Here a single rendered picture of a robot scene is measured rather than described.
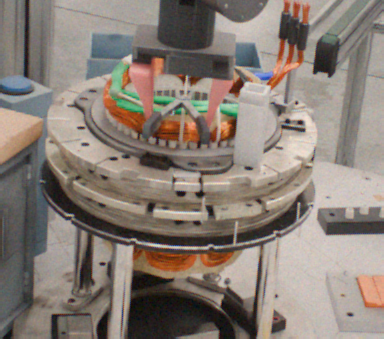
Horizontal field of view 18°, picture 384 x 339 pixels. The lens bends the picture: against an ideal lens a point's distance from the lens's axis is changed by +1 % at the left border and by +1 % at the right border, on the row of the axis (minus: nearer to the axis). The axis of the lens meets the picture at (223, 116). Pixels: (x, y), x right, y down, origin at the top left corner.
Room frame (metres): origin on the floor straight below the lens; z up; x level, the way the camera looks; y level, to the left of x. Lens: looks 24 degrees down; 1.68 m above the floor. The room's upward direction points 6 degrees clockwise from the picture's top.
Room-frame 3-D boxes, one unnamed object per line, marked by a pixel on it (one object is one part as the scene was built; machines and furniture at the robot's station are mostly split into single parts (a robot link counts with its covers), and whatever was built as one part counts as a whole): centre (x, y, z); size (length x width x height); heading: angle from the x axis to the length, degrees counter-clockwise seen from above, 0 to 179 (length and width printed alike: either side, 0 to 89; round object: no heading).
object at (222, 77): (1.11, 0.03, 1.21); 0.07 x 0.07 x 0.09; 0
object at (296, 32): (1.31, -0.07, 1.21); 0.04 x 0.04 x 0.03; 74
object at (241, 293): (1.32, -0.06, 0.83); 0.05 x 0.04 x 0.02; 38
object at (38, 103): (1.46, 0.28, 0.91); 0.07 x 0.07 x 0.25; 52
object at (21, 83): (1.46, 0.28, 1.04); 0.04 x 0.04 x 0.01
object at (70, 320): (1.22, 0.15, 0.83); 0.05 x 0.04 x 0.02; 12
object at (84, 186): (1.15, 0.11, 1.05); 0.09 x 0.04 x 0.01; 74
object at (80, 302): (1.33, 0.16, 0.81); 0.07 x 0.03 x 0.01; 156
